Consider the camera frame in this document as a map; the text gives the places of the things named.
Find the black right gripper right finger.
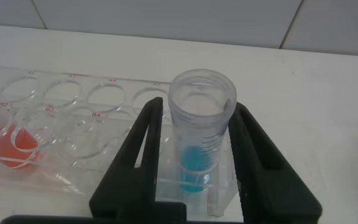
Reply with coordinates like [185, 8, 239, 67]
[227, 101, 323, 224]

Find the orange pigment test tube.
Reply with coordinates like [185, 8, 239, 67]
[0, 90, 40, 170]

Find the blue pigment test tube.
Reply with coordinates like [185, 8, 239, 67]
[167, 68, 238, 194]

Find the clear acrylic test tube rack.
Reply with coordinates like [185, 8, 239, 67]
[0, 64, 239, 218]

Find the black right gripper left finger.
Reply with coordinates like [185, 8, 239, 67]
[88, 96, 188, 224]

